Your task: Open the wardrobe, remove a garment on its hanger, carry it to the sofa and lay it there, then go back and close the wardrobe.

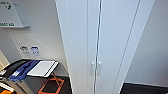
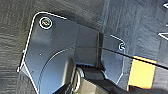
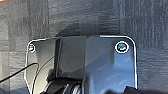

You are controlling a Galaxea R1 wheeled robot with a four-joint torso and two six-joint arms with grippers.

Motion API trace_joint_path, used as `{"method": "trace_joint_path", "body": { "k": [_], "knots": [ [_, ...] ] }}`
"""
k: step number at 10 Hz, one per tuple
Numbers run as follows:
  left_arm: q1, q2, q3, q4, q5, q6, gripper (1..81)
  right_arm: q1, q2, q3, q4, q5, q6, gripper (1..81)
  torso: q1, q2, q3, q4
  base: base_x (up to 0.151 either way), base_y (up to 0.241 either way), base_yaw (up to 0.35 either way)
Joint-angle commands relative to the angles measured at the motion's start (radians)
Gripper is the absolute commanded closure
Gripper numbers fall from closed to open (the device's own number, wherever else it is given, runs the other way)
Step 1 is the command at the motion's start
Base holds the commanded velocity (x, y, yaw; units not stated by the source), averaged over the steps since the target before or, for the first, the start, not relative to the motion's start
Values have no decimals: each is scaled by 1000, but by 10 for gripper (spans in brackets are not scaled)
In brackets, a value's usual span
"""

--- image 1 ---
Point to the wall sign dark print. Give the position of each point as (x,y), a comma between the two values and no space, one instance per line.
(24,50)

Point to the wall sign blue print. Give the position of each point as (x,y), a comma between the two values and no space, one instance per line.
(35,51)

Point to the blue fabric bag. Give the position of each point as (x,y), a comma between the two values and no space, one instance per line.
(22,70)

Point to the orange folding stand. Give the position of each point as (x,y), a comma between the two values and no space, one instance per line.
(50,87)

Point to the grey wall panel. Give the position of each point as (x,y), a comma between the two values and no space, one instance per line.
(11,13)

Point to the white wardrobe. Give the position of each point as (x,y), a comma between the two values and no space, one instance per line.
(143,26)

